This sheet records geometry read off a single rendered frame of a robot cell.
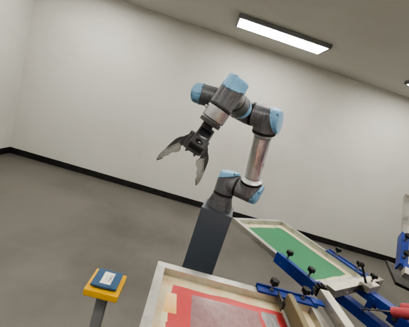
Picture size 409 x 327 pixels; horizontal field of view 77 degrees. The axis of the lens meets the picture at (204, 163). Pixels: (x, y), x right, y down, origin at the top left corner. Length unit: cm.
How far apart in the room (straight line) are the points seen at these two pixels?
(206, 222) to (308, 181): 385
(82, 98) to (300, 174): 410
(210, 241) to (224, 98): 95
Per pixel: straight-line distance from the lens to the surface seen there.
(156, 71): 470
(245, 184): 138
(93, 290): 115
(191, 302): 120
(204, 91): 93
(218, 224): 148
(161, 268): 125
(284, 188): 505
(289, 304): 130
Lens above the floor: 170
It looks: 11 degrees down
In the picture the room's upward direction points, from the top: 18 degrees clockwise
